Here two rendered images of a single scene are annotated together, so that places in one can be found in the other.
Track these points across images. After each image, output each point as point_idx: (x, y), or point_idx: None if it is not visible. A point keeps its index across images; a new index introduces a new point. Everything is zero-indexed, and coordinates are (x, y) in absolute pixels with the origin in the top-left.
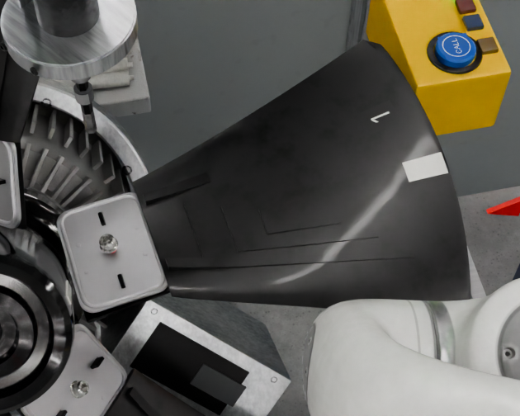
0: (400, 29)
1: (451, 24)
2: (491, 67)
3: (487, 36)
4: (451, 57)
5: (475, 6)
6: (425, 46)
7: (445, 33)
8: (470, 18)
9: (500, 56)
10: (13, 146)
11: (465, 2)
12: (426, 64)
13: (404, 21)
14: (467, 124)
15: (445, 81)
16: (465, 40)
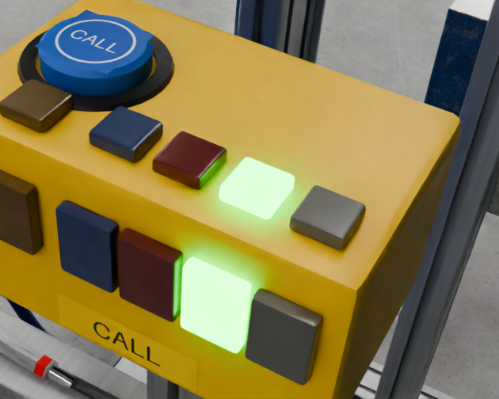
0: (254, 47)
1: (173, 112)
2: None
3: (62, 135)
4: (81, 17)
5: (163, 161)
6: (168, 44)
7: (159, 81)
8: (139, 125)
9: None
10: None
11: (195, 153)
12: (126, 18)
13: (270, 63)
14: None
15: (58, 16)
16: (90, 60)
